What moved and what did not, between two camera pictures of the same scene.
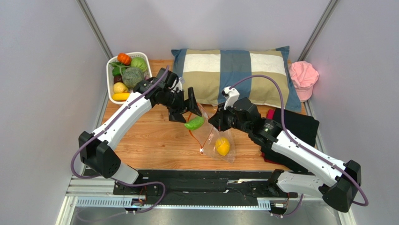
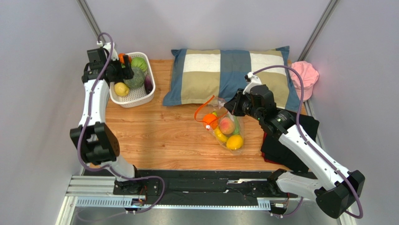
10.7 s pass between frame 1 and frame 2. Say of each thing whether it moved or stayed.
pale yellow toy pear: stayed
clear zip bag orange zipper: moved
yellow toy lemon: moved
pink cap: stayed
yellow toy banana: moved
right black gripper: moved
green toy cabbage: stayed
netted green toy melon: stayed
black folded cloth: stayed
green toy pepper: moved
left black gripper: moved
